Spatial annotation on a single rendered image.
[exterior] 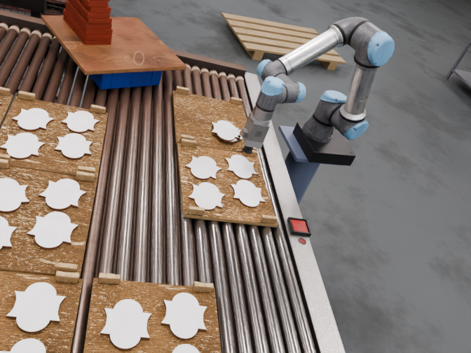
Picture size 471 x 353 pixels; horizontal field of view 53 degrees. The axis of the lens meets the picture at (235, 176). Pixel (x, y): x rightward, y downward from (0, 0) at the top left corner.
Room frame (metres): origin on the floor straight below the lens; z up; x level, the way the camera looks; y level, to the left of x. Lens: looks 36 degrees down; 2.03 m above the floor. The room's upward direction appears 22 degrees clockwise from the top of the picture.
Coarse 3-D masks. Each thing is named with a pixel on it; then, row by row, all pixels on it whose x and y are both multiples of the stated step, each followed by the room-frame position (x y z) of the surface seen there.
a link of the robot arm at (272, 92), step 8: (272, 80) 1.55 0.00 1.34; (280, 80) 1.58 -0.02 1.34; (264, 88) 1.53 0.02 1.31; (272, 88) 1.52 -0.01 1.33; (280, 88) 1.53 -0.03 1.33; (264, 96) 1.52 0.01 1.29; (272, 96) 1.52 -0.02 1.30; (280, 96) 1.55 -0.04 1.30; (256, 104) 1.54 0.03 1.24; (264, 104) 1.52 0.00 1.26; (272, 104) 1.53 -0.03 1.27
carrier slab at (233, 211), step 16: (224, 160) 1.56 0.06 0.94; (256, 160) 1.65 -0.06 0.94; (192, 176) 1.39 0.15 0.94; (224, 176) 1.46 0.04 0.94; (256, 176) 1.54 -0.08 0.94; (192, 192) 1.30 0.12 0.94; (224, 192) 1.37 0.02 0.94; (224, 208) 1.28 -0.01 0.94; (240, 208) 1.32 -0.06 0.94; (256, 208) 1.35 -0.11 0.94; (272, 208) 1.39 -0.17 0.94; (256, 224) 1.28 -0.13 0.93; (272, 224) 1.30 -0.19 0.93
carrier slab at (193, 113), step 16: (176, 96) 1.90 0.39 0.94; (192, 96) 1.96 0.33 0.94; (176, 112) 1.77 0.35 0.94; (192, 112) 1.82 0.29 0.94; (208, 112) 1.87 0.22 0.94; (224, 112) 1.93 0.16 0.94; (240, 112) 1.99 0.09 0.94; (176, 128) 1.65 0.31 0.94; (192, 128) 1.70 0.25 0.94; (208, 128) 1.74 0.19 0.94; (240, 128) 1.85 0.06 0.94; (208, 144) 1.63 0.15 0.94; (224, 144) 1.67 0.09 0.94; (240, 144) 1.72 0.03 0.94
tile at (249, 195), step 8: (232, 184) 1.42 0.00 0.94; (240, 184) 1.44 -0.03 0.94; (248, 184) 1.46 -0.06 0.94; (240, 192) 1.40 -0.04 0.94; (248, 192) 1.41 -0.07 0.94; (256, 192) 1.43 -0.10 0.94; (240, 200) 1.35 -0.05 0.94; (248, 200) 1.37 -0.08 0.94; (256, 200) 1.38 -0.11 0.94; (264, 200) 1.40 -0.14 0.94
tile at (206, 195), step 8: (192, 184) 1.33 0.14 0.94; (200, 184) 1.35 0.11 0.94; (208, 184) 1.37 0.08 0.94; (200, 192) 1.31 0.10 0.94; (208, 192) 1.33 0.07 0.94; (216, 192) 1.34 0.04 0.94; (200, 200) 1.27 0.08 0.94; (208, 200) 1.28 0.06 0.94; (216, 200) 1.30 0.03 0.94; (208, 208) 1.24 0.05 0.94
